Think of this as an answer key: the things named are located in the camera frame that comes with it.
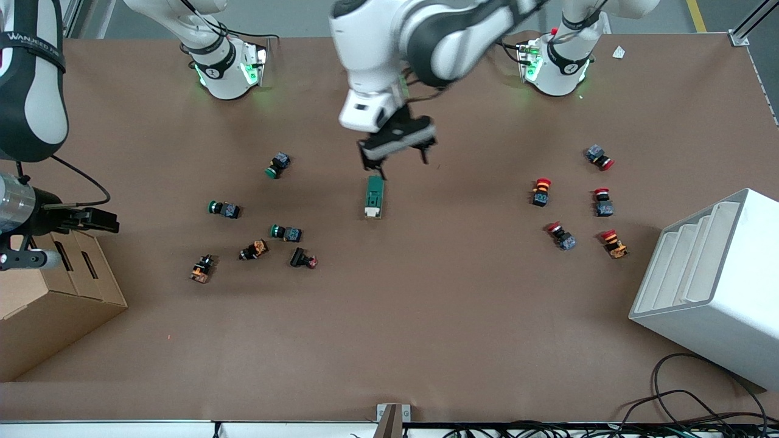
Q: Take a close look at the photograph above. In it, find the green load switch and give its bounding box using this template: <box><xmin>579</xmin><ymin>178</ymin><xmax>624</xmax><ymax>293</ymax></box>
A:
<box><xmin>364</xmin><ymin>175</ymin><xmax>385</xmax><ymax>220</ymax></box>

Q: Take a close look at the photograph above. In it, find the brown cardboard box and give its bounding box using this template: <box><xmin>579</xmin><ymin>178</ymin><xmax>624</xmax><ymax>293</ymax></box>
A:
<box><xmin>0</xmin><ymin>231</ymin><xmax>128</xmax><ymax>382</ymax></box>

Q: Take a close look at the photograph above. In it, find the black button red tip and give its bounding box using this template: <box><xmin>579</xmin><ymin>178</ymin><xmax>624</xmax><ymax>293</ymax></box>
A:
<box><xmin>289</xmin><ymin>246</ymin><xmax>319</xmax><ymax>269</ymax></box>

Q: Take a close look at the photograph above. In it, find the red button grey body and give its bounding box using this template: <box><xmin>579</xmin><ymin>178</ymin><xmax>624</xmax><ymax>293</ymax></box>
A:
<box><xmin>546</xmin><ymin>222</ymin><xmax>578</xmax><ymax>251</ymax></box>

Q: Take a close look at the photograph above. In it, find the white plastic storage bin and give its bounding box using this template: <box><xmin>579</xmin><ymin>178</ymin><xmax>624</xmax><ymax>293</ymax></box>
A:
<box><xmin>629</xmin><ymin>188</ymin><xmax>779</xmax><ymax>391</ymax></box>

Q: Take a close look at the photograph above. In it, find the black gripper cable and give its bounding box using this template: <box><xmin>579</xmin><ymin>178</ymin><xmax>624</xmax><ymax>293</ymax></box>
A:
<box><xmin>17</xmin><ymin>155</ymin><xmax>111</xmax><ymax>210</ymax></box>

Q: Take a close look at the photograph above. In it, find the aluminium frame profile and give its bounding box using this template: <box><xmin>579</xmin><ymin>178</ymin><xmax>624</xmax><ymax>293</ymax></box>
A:
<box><xmin>728</xmin><ymin>0</ymin><xmax>779</xmax><ymax>48</ymax></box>
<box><xmin>61</xmin><ymin>0</ymin><xmax>86</xmax><ymax>38</ymax></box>

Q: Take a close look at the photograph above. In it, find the white table edge rail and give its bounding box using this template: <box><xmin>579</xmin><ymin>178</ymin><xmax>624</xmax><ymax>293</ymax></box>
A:
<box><xmin>0</xmin><ymin>420</ymin><xmax>779</xmax><ymax>438</ymax></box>

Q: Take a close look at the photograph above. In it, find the metal table edge bracket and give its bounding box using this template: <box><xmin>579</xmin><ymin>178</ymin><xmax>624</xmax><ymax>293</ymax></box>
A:
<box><xmin>376</xmin><ymin>403</ymin><xmax>411</xmax><ymax>438</ymax></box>

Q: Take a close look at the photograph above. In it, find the black cable bundle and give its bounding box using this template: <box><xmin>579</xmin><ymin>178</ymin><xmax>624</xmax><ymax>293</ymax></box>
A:
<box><xmin>438</xmin><ymin>389</ymin><xmax>779</xmax><ymax>438</ymax></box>

